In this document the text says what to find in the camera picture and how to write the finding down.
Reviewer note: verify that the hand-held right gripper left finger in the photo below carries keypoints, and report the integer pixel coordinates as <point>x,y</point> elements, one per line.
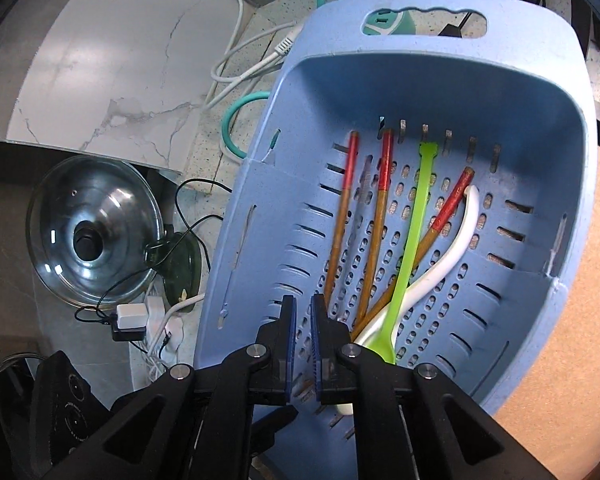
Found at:
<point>290,340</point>

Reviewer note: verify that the red-tipped wooden chopstick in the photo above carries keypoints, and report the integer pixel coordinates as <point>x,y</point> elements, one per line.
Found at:
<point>442,215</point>
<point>342,210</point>
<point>377,220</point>

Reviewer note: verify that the white power strip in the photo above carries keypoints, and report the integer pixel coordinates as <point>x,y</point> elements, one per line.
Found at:
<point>155,330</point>

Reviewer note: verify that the teal extension socket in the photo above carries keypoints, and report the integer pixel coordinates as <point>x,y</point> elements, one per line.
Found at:
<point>385,22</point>

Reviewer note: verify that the dark green glass dish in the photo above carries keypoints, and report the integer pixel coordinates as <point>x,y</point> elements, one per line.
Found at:
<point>182,265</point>

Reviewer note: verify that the black power adapter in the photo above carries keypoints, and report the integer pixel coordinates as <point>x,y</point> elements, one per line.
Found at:
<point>127,334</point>

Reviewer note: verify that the black tripod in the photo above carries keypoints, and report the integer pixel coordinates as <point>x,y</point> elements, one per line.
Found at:
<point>580,15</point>

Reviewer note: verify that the black induction cooktop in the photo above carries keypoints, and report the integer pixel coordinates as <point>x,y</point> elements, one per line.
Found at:
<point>65,410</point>

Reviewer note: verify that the blue plastic drain basket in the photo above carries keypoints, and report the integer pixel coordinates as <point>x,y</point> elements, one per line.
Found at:
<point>480,85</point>

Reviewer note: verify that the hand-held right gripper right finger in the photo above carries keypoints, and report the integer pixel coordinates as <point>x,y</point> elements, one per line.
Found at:
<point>317,345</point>

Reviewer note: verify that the green plastic spoon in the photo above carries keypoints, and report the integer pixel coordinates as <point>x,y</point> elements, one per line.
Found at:
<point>415,220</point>

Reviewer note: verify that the glass pot lid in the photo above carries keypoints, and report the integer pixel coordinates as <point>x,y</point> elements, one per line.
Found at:
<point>110,195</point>

